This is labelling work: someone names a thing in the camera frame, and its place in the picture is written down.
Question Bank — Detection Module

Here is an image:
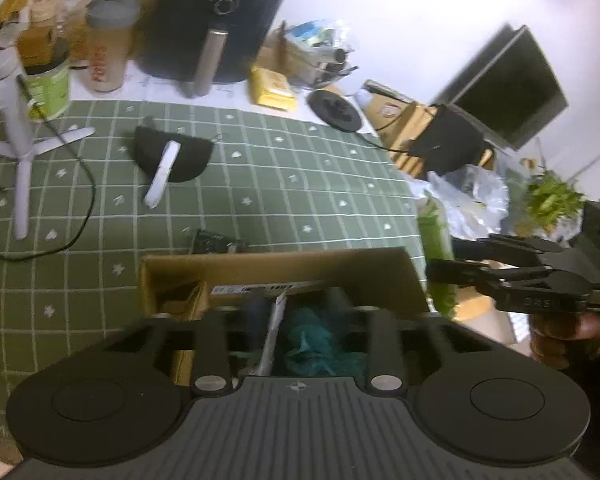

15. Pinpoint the green labelled jar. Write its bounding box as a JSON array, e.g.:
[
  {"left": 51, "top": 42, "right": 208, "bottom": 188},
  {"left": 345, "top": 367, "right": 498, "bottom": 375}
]
[{"left": 19, "top": 52, "right": 72, "bottom": 120}]

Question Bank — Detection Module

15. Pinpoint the black cloth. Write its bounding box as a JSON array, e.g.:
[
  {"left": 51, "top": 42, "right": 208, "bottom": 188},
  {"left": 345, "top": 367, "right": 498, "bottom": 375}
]
[{"left": 409, "top": 104, "right": 488, "bottom": 176}]

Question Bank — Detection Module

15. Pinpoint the black tripod cable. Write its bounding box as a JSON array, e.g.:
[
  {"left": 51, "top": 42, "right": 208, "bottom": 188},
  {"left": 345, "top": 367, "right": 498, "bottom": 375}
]
[{"left": 0, "top": 72, "right": 97, "bottom": 261}]

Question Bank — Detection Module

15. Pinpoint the brown cardboard box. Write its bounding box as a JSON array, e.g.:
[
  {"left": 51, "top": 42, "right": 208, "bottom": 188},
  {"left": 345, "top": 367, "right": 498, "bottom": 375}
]
[{"left": 139, "top": 247, "right": 431, "bottom": 391}]

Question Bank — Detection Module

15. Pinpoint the yellow wipes packet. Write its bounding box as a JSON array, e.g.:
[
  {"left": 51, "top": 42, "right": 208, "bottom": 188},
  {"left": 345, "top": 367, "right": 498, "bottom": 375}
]
[{"left": 249, "top": 66, "right": 298, "bottom": 112}]

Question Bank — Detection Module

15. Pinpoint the green potted plant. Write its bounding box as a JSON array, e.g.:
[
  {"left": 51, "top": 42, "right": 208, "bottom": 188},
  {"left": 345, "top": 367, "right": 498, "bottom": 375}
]
[{"left": 522, "top": 167, "right": 583, "bottom": 233}]

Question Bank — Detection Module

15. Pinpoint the black plush sleep mask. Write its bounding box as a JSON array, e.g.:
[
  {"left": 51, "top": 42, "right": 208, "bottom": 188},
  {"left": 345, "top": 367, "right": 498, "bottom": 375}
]
[{"left": 131, "top": 116, "right": 215, "bottom": 209}]

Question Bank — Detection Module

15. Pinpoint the black kettle base cable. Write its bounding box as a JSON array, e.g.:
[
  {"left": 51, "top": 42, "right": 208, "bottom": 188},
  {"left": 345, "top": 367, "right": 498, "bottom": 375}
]
[{"left": 360, "top": 107, "right": 438, "bottom": 154}]

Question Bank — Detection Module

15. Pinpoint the white gimbal tripod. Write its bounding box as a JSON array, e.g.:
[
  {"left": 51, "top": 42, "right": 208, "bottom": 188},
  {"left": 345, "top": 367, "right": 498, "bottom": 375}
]
[{"left": 0, "top": 52, "right": 96, "bottom": 239}]

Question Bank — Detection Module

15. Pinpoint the wooden chair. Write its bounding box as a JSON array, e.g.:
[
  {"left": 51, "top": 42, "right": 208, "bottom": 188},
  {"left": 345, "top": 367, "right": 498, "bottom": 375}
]
[{"left": 387, "top": 102, "right": 496, "bottom": 177}]

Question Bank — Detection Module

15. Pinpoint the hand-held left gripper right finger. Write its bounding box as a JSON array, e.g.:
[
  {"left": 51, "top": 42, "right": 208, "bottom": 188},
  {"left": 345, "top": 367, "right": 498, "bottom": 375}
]
[{"left": 325, "top": 287, "right": 496, "bottom": 396}]

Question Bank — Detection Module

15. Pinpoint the glass bowl with clutter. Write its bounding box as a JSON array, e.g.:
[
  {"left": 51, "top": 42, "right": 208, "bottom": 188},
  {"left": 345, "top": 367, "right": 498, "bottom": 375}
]
[{"left": 280, "top": 20, "right": 356, "bottom": 88}]

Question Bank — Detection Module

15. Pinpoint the black air fryer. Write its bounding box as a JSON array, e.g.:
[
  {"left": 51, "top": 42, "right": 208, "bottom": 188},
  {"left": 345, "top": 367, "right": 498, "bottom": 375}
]
[{"left": 139, "top": 0, "right": 296, "bottom": 98}]

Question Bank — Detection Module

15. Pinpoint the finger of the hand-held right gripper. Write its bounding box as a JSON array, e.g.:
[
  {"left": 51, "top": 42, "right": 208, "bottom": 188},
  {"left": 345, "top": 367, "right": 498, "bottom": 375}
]
[
  {"left": 450, "top": 234, "right": 564, "bottom": 267},
  {"left": 425, "top": 259, "right": 557, "bottom": 297}
]

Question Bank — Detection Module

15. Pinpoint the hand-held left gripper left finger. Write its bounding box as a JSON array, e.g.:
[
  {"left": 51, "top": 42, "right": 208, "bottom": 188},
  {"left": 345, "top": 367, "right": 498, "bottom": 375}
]
[{"left": 97, "top": 300, "right": 268, "bottom": 396}]

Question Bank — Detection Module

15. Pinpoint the dark flat monitor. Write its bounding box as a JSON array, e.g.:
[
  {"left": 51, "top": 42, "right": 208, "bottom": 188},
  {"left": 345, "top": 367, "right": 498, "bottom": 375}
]
[{"left": 428, "top": 24, "right": 570, "bottom": 152}]

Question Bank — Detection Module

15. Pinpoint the amber glass jar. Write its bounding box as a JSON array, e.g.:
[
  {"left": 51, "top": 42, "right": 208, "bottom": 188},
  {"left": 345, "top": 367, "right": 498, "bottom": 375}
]
[{"left": 17, "top": 0, "right": 56, "bottom": 63}]

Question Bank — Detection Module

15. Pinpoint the grey lidded shaker bottle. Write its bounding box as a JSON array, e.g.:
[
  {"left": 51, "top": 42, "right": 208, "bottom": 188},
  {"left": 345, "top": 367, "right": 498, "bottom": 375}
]
[{"left": 85, "top": 0, "right": 142, "bottom": 93}]

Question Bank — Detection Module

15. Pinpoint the green checked tablecloth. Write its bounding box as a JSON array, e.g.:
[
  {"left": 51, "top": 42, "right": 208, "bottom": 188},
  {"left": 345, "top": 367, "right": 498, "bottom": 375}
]
[{"left": 0, "top": 99, "right": 456, "bottom": 463}]

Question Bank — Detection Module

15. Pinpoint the clear plastic bag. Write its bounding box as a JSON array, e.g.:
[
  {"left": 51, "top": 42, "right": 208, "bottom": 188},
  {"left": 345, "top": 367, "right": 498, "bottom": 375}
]
[{"left": 412, "top": 165, "right": 511, "bottom": 241}]

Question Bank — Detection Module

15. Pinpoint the teal fluffy cloth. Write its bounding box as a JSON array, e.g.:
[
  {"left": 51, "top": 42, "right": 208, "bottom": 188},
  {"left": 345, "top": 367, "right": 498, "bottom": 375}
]
[{"left": 275, "top": 305, "right": 371, "bottom": 378}]

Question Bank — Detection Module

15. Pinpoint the black round kettle base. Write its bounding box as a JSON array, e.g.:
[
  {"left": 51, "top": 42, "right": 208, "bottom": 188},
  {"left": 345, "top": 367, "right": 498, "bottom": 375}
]
[{"left": 307, "top": 89, "right": 363, "bottom": 133}]

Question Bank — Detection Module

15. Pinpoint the person's right hand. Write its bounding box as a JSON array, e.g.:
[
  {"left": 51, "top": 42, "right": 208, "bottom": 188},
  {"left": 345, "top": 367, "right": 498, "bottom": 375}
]
[{"left": 530, "top": 307, "right": 600, "bottom": 371}]

